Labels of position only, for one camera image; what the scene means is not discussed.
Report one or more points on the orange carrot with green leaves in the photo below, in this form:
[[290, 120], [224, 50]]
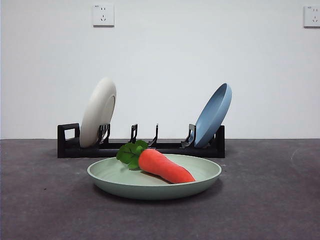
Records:
[[162, 165]]

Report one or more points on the green plate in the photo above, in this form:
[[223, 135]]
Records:
[[150, 190]]

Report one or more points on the blue plate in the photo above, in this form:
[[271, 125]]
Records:
[[212, 117]]

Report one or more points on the white plate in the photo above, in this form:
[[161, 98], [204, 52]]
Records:
[[97, 112]]

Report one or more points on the black plate rack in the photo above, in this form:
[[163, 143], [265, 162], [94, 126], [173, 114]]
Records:
[[75, 150]]

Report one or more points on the white wall socket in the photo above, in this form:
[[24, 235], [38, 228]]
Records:
[[103, 15], [312, 16]]

